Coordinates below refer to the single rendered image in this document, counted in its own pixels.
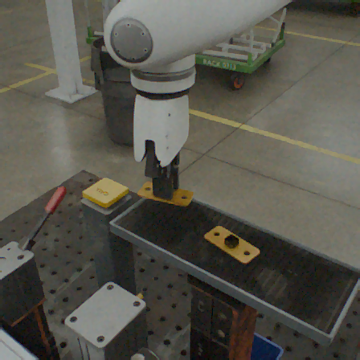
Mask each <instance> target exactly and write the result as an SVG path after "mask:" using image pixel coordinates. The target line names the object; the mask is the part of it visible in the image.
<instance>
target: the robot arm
mask: <svg viewBox="0 0 360 360"><path fill-rule="evenodd" d="M291 1H293V0H122V1H121V2H119V3H118V4H117V5H116V6H114V7H113V9H112V10H111V12H110V14H109V15H108V17H107V20H106V22H105V25H104V44H105V46H106V48H107V50H108V52H109V54H110V55H111V56H112V57H113V58H114V59H115V60H116V61H117V62H118V63H119V64H120V65H122V66H124V67H127V68H130V70H131V81H132V85H133V86H134V87H135V89H136V93H137V94H138V95H137V98H136V104H135V113H134V121H133V148H134V158H135V161H136V162H141V161H142V160H143V159H144V158H145V156H146V160H145V173H144V175H145V176H146V177H150V178H152V189H153V195H154V196H158V197H162V198H168V199H172V198H173V190H177V189H178V188H179V167H177V166H178V164H179V150H180V149H181V147H182V146H183V144H184V143H185V141H186V139H187V136H188V128H189V109H188V95H187V94H189V92H190V90H191V86H192V85H193V84H194V75H195V69H194V61H195V53H197V52H200V51H203V50H205V49H207V48H209V47H213V46H214V45H216V44H218V43H221V42H223V41H225V40H227V39H231V38H233V37H235V36H237V35H239V34H241V33H243V32H245V31H246V30H248V29H250V28H252V27H253V26H255V25H256V24H258V23H260V22H262V20H264V19H266V18H267V17H268V16H270V15H271V14H273V13H274V12H276V11H277V10H279V9H280V8H282V7H283V6H285V5H287V4H288V3H290V2H291ZM157 164H158V166H157Z"/></svg>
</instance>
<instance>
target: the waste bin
mask: <svg viewBox="0 0 360 360"><path fill-rule="evenodd" d="M90 48H91V70H92V72H93V75H94V83H95V90H97V91H101V93H102V101H103V106H104V116H105V120H106V125H107V131H108V136H109V137H110V138H111V139H112V140H113V141H115V142H118V143H121V144H126V145H133V121H134V113H135V104H136V98H137V95H138V94H137V93H136V89H135V87H134V86H133V85H132V81H131V70H130V68H127V67H124V66H122V65H120V64H119V63H118V62H117V61H116V60H115V59H114V58H113V57H112V56H111V55H110V54H109V52H108V50H107V48H106V46H105V44H104V36H101V37H99V38H97V39H94V40H93V41H92V42H91V44H90Z"/></svg>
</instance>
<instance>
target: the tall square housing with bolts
mask: <svg viewBox="0 0 360 360"><path fill-rule="evenodd" d="M65 325H66V329H67V335H68V338H69V342H70V346H71V349H72V355H73V359H74V360H130V359H131V357H132V356H133V355H134V354H135V353H136V352H137V351H138V350H140V349H141V348H142V347H145V348H147V349H149V337H148V326H147V313H146V303H145V302H144V301H143V300H142V299H140V298H138V297H136V296H134V295H133V294H132V293H130V292H128V291H127V290H125V289H123V288H122V287H121V286H119V285H117V284H115V283H113V282H108V283H107V284H105V285H104V286H103V287H102V288H101V289H99V290H98V291H97V292H96V293H95V294H93V295H92V296H91V297H90V298H89V299H88V300H86V301H85V302H84V303H83V304H82V305H81V306H80V307H79V308H78V309H77V310H75V311H74V312H73V313H72V315H70V316H69V317H68V318H67V319H66V320H65Z"/></svg>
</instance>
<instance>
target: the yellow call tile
mask: <svg viewBox="0 0 360 360"><path fill-rule="evenodd" d="M128 192H129V189H128V187H126V186H122V185H121V184H120V183H118V182H114V181H113V180H111V179H109V178H103V179H102V180H100V181H99V182H98V183H96V184H94V185H93V186H91V187H89V188H88V189H87V190H85V191H83V196H84V197H85V198H87V199H89V200H91V201H93V202H95V203H97V204H99V205H101V206H103V207H105V208H108V207H110V206H111V205H113V204H114V203H115V202H116V201H118V200H119V199H121V198H122V197H123V196H124V195H126V194H128Z"/></svg>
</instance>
